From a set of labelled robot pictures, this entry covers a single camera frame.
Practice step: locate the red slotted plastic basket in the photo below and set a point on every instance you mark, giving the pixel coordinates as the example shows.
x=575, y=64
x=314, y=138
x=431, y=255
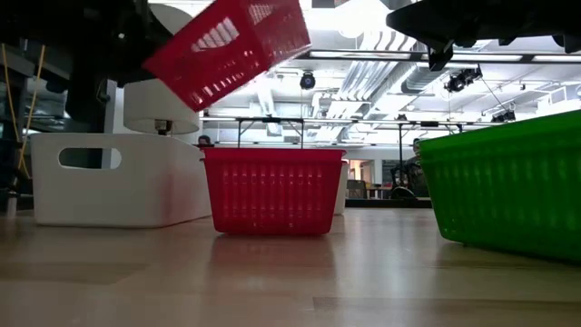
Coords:
x=272, y=195
x=236, y=59

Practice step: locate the person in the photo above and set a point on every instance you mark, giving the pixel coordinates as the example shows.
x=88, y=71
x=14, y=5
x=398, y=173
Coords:
x=204, y=141

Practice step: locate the black overhead frame bar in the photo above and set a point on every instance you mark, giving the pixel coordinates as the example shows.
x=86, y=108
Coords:
x=408, y=55

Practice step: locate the black ceiling spotlight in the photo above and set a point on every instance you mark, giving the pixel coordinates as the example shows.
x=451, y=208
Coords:
x=460, y=81
x=308, y=81
x=504, y=116

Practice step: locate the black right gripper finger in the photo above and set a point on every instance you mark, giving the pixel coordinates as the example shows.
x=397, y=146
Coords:
x=422, y=20
x=440, y=56

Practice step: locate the white cylindrical lamp shade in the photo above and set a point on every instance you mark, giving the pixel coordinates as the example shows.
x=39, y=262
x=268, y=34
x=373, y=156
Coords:
x=150, y=113

